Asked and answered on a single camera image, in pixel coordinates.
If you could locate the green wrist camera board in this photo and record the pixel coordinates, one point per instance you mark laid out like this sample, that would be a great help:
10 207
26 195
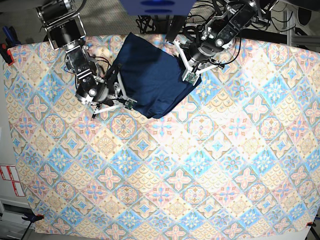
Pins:
129 104
191 78

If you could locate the blue long-sleeve T-shirt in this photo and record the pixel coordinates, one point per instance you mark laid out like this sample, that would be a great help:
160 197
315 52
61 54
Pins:
151 77

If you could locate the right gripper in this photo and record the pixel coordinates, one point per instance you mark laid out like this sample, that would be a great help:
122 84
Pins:
110 92

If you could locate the patterned tile tablecloth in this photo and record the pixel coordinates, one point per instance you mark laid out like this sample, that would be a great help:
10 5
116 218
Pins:
238 158

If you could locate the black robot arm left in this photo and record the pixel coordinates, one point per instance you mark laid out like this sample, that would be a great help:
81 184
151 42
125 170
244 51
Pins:
221 28

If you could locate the black clamp bottom left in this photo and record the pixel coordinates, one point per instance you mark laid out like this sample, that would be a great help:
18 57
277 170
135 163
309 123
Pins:
32 218

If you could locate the blue clamp top left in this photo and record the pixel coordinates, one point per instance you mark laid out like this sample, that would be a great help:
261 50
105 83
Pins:
11 36

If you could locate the white red labels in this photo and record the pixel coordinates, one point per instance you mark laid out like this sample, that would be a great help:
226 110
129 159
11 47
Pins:
10 173

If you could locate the green wrist camera board left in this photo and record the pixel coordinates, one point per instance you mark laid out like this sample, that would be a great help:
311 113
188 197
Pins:
191 78

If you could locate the green wrist camera board right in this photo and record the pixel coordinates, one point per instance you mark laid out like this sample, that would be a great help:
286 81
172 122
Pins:
129 104

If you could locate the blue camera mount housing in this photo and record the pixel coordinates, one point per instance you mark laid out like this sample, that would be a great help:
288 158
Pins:
157 7

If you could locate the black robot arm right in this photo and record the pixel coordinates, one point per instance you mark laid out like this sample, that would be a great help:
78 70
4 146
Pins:
65 31

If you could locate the red black clamp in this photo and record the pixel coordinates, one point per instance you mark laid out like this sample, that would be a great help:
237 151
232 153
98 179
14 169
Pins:
6 54

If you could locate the black clamp bottom right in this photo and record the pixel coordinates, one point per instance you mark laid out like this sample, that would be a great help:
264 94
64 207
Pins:
311 224

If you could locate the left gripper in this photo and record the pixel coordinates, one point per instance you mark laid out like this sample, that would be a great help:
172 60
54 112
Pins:
198 53

